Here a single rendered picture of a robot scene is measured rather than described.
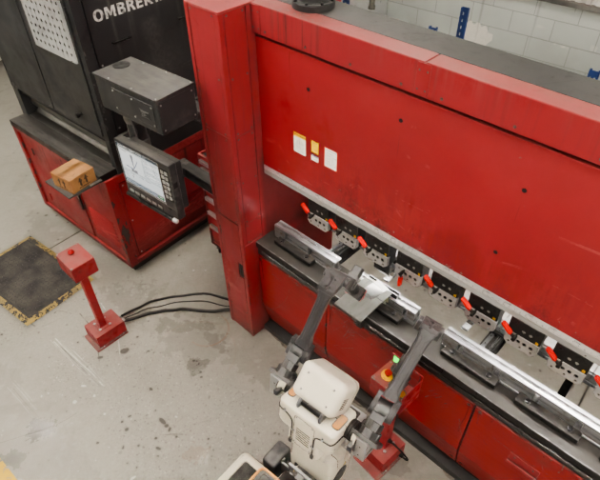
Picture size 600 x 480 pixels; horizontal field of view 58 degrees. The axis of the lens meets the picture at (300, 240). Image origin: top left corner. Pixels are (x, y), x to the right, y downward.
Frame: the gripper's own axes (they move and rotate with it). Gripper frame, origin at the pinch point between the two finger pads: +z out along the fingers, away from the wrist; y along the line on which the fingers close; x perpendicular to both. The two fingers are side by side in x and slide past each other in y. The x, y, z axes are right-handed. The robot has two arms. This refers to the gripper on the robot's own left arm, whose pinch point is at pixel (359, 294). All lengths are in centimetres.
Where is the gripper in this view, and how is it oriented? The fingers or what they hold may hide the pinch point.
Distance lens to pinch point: 279.1
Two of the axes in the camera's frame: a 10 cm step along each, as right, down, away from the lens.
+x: -5.8, 8.1, -1.0
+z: 3.7, 3.8, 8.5
